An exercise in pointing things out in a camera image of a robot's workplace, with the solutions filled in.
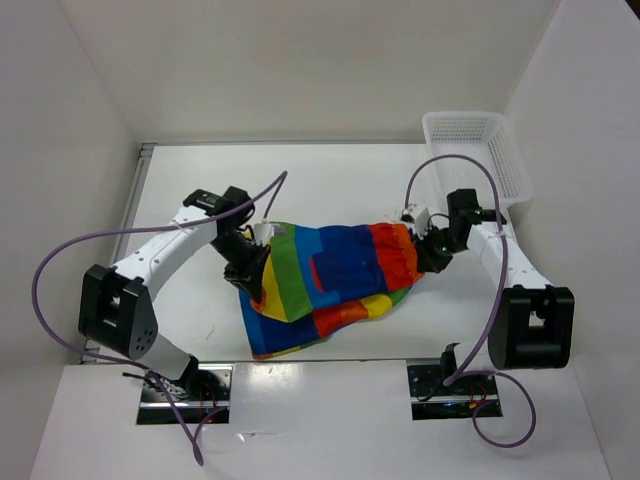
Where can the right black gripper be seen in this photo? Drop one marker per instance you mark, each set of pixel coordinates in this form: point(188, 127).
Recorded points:
point(427, 261)

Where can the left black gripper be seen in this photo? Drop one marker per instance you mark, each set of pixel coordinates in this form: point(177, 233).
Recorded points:
point(249, 278)

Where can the rainbow striped shorts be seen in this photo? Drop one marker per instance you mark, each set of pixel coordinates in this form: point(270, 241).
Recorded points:
point(319, 280)

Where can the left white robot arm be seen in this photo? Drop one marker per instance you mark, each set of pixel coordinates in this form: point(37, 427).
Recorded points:
point(116, 308)

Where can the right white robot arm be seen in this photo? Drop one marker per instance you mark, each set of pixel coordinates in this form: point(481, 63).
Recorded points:
point(531, 320)

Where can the white plastic basket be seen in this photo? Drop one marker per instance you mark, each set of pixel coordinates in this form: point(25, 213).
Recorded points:
point(487, 138)

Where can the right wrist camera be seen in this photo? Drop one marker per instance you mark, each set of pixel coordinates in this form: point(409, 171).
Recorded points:
point(416, 218)

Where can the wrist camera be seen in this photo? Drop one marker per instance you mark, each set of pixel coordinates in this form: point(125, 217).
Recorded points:
point(416, 218)
point(264, 233)

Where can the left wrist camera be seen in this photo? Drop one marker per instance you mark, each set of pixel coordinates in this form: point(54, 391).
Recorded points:
point(264, 233)

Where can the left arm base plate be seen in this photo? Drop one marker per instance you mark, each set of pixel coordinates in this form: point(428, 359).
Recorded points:
point(209, 403)

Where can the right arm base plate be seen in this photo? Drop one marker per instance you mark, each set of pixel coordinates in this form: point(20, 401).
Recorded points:
point(432, 400)

